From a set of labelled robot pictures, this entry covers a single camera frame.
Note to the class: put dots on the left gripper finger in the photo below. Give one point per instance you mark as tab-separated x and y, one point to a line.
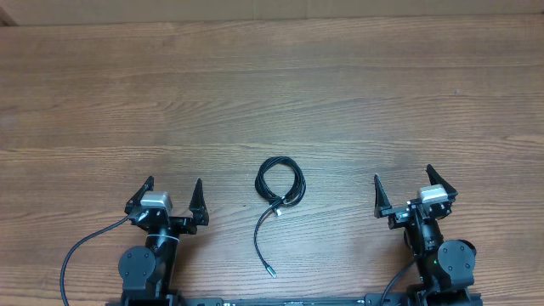
198	206
135	200

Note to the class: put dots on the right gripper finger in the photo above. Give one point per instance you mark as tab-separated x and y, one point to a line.
435	178
382	204

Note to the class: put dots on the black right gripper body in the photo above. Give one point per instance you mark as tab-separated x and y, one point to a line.
416	213

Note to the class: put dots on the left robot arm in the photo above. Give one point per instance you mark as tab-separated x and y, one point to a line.
147	270

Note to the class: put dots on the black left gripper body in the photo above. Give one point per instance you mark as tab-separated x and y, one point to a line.
168	220

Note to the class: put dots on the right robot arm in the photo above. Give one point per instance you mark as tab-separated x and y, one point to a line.
441	271

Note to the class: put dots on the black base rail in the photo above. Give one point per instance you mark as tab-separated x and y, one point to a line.
370	299

